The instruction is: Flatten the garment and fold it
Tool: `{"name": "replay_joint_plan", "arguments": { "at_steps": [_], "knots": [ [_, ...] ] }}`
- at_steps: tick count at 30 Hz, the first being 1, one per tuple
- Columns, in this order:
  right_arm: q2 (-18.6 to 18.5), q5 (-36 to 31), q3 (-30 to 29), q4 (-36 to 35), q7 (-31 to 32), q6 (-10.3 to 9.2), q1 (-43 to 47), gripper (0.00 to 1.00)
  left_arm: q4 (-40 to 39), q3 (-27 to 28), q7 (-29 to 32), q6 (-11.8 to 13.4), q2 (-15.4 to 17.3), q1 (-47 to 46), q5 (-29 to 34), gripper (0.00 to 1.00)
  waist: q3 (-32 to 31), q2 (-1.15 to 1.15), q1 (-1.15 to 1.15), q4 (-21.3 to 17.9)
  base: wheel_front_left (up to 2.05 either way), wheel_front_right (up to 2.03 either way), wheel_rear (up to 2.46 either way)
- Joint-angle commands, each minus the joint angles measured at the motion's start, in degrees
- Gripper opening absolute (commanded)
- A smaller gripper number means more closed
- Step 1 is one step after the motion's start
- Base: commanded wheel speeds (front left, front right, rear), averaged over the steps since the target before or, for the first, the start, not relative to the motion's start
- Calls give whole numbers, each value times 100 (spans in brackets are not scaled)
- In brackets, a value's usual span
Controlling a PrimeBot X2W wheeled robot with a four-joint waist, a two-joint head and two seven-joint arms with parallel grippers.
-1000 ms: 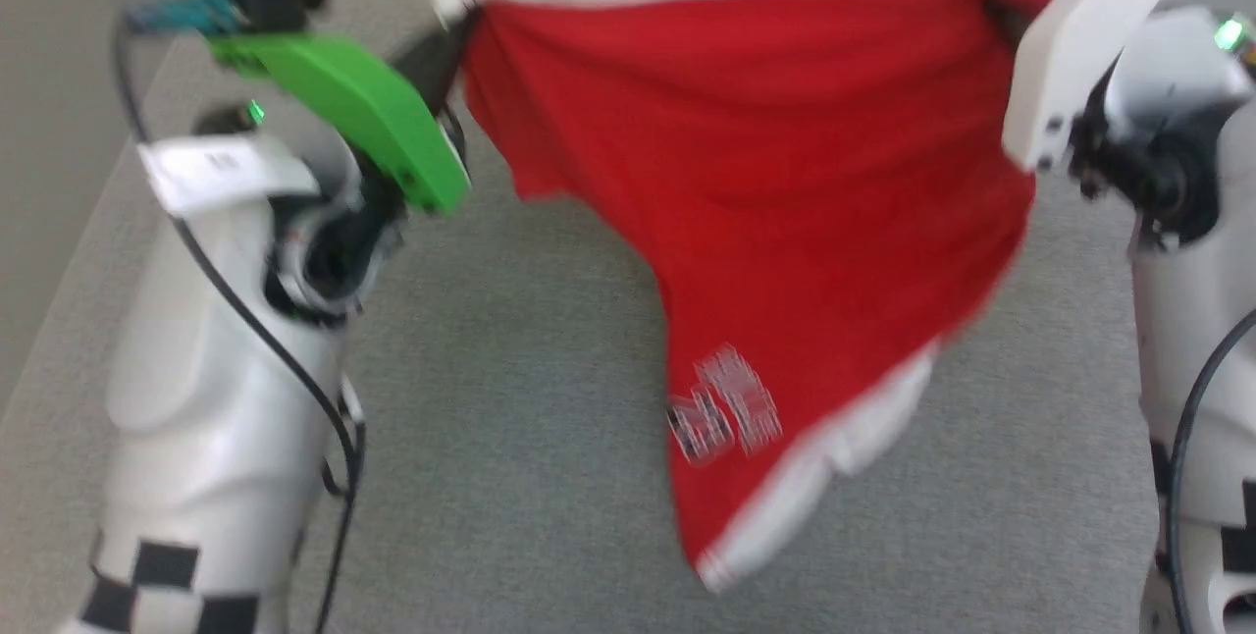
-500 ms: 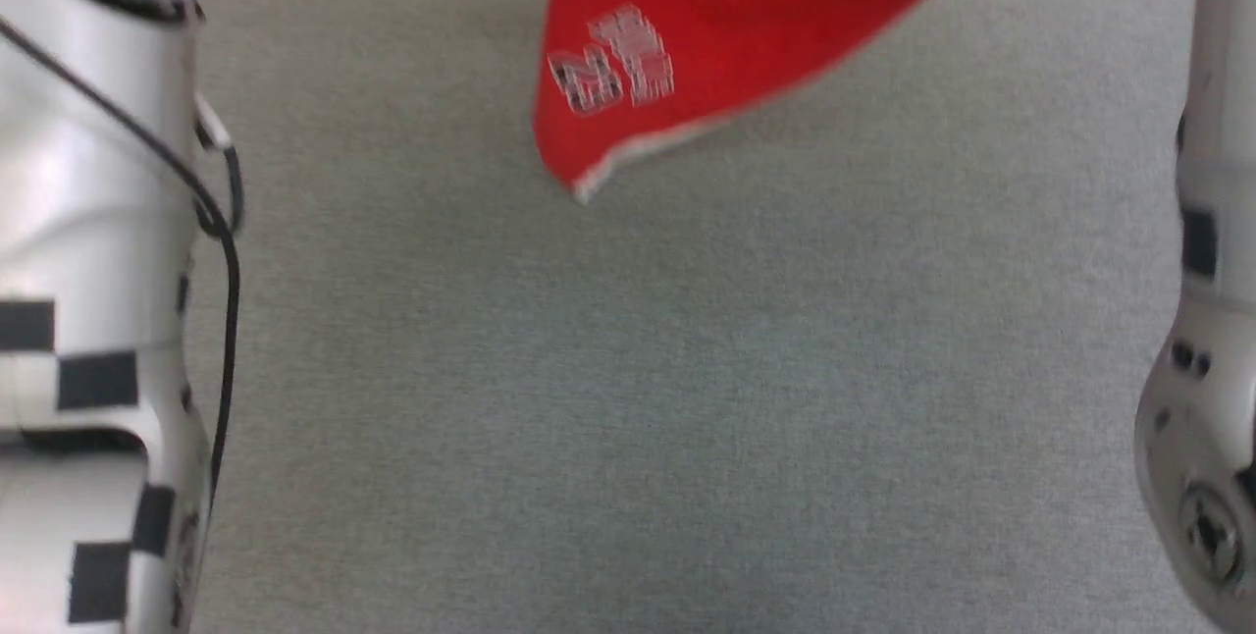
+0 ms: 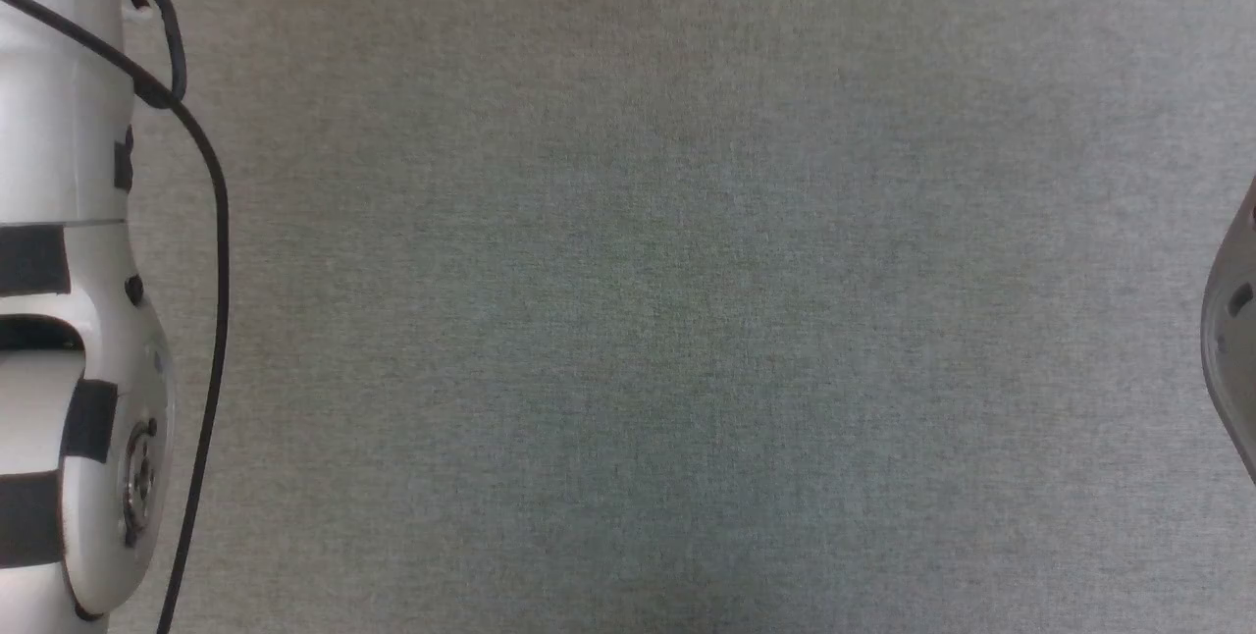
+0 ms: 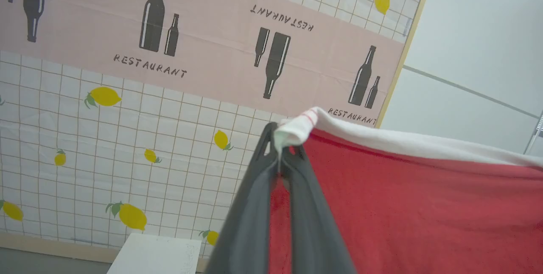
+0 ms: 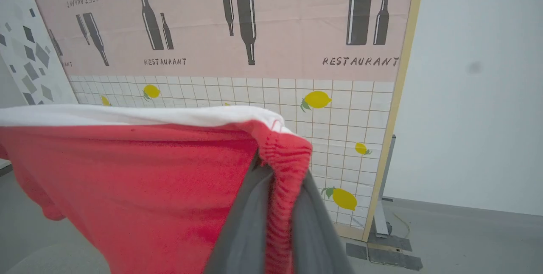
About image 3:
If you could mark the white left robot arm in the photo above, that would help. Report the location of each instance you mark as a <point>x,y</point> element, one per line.
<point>59,222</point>

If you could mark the grey fabric sofa surface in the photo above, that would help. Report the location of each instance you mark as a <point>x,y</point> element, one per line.
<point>687,300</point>

